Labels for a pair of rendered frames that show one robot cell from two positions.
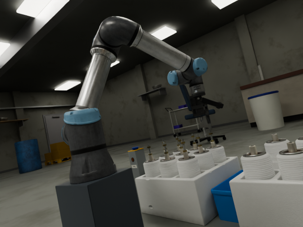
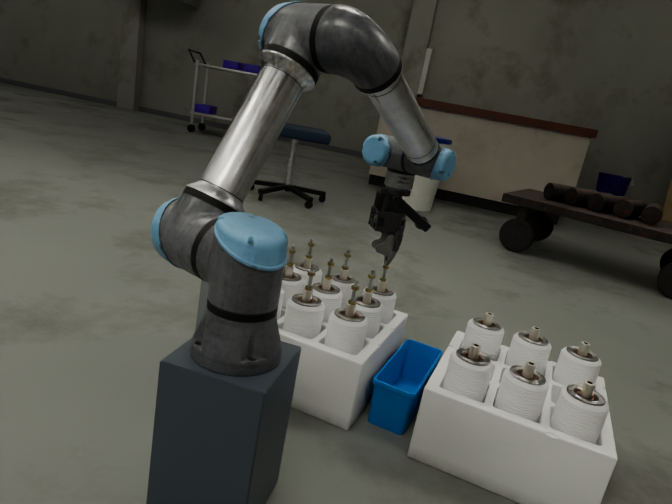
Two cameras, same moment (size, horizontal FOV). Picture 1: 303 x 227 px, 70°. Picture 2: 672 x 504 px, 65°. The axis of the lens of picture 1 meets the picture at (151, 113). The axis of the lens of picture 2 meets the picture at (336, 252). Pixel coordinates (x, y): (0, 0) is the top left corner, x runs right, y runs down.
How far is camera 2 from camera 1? 56 cm
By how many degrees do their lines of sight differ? 32
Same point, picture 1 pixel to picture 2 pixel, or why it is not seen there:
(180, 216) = (304, 405)
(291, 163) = (523, 395)
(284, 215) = (483, 451)
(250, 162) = (467, 371)
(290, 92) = (465, 146)
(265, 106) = not seen: hidden behind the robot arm
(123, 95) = not seen: outside the picture
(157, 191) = not seen: hidden behind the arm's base
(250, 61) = (417, 31)
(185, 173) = (344, 343)
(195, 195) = (351, 385)
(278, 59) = (468, 56)
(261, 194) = (465, 419)
